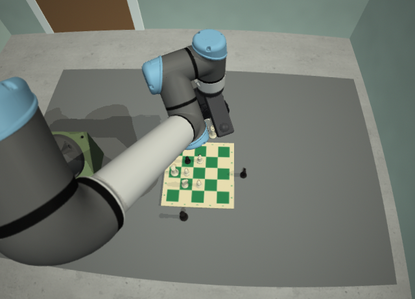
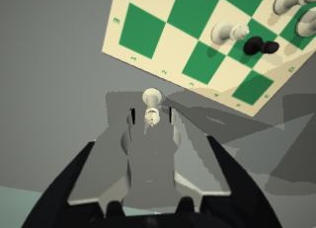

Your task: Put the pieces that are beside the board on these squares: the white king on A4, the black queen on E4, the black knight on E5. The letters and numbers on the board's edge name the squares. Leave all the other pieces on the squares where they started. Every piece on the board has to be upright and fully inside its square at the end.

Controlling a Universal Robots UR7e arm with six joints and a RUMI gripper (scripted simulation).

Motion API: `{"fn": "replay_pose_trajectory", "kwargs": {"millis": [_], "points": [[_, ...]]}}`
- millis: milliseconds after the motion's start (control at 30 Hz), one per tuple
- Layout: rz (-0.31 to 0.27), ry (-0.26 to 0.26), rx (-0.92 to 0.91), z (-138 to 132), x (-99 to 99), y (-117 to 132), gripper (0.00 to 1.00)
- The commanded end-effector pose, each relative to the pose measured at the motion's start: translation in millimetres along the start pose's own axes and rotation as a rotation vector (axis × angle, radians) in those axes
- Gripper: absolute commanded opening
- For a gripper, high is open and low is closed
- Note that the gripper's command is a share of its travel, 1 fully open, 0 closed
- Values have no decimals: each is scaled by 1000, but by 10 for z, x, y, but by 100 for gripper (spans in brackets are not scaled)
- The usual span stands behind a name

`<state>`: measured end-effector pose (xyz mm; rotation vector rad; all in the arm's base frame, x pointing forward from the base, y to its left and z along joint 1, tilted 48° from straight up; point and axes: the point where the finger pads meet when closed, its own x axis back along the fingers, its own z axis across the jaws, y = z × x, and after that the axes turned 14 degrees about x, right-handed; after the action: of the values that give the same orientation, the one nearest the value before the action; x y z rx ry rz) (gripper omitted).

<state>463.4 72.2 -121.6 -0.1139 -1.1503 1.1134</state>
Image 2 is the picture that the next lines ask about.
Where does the green and cream chessboard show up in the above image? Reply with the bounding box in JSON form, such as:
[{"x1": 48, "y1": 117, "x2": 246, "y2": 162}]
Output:
[{"x1": 102, "y1": 0, "x2": 316, "y2": 116}]

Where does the black chess pawn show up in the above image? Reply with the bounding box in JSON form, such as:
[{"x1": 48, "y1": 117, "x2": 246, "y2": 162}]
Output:
[{"x1": 244, "y1": 37, "x2": 279, "y2": 55}]

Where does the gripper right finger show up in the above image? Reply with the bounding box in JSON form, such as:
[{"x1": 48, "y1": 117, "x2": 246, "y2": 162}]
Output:
[{"x1": 169, "y1": 106, "x2": 282, "y2": 228}]

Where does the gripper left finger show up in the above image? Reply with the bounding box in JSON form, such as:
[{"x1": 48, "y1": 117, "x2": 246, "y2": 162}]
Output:
[{"x1": 21, "y1": 108, "x2": 135, "y2": 228}]

